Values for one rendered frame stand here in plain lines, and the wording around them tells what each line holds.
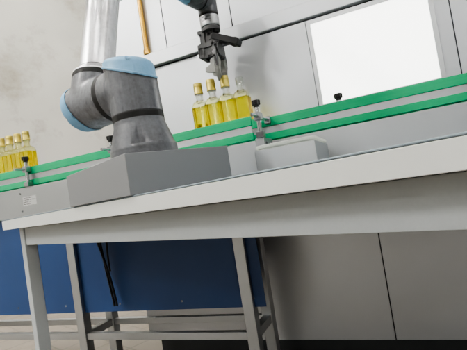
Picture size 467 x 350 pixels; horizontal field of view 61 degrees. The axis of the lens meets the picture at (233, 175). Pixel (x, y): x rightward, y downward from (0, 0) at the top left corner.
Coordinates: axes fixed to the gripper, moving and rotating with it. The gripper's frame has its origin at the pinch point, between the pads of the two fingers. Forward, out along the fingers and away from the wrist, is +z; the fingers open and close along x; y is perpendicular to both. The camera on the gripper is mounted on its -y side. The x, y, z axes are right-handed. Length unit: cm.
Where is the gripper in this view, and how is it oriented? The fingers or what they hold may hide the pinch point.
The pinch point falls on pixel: (223, 78)
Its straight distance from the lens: 153.5
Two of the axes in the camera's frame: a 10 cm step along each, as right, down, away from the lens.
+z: 1.5, 9.9, -0.3
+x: -3.7, 0.3, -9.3
